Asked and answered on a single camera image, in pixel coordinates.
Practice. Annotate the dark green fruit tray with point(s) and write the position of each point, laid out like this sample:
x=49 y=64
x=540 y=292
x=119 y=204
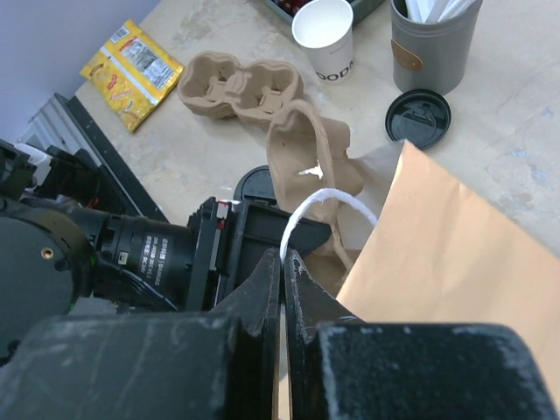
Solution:
x=287 y=9

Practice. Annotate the black cup lid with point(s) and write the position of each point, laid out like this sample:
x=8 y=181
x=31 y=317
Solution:
x=421 y=116
x=256 y=185

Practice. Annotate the brown paper bag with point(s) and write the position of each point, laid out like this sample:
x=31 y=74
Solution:
x=437 y=251

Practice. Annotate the white paper straws bundle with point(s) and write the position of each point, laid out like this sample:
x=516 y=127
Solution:
x=435 y=11

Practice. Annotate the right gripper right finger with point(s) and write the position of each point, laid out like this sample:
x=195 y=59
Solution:
x=342 y=367

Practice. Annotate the aluminium frame rail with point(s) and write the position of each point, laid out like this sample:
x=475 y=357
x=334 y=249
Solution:
x=52 y=125

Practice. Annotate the grey straw holder cup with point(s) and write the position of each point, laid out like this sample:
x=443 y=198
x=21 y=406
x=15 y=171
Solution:
x=431 y=56

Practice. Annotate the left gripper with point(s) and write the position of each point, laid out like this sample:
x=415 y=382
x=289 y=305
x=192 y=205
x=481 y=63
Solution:
x=230 y=238

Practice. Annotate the brown cardboard cup carrier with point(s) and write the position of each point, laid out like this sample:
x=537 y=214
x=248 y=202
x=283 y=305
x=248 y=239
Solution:
x=218 y=86

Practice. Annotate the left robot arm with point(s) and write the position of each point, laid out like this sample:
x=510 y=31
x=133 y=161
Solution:
x=59 y=243

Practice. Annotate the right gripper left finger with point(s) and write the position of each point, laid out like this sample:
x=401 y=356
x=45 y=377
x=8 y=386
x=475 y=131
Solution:
x=220 y=364

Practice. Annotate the yellow snack bag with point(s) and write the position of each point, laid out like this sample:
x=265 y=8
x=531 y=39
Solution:
x=133 y=73

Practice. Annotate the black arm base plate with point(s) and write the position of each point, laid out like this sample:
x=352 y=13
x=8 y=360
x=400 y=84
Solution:
x=130 y=191

